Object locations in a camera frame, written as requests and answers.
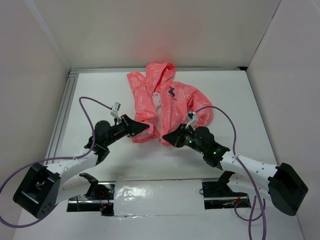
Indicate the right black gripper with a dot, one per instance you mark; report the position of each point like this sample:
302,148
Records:
182,135

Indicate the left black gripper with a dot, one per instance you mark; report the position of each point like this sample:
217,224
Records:
132,127

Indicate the pink hooded kids jacket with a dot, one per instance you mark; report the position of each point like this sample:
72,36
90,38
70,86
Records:
163,104

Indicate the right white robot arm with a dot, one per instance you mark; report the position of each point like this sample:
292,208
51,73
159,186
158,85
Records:
279,184

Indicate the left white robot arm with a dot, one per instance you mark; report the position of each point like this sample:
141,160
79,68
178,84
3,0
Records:
44,186

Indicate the white taped base cover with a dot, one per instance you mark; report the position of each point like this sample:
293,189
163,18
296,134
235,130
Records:
158,198

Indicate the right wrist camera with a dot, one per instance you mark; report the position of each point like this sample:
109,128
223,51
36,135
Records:
192,119

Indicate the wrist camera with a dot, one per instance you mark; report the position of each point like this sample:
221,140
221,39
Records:
115,111
192,119

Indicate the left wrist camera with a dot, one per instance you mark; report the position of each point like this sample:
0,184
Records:
115,111

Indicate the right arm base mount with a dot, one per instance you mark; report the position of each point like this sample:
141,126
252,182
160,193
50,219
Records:
217,195

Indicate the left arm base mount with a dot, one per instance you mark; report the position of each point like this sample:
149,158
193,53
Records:
99,197

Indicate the aluminium frame rail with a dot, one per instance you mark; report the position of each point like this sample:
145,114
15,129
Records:
226,87

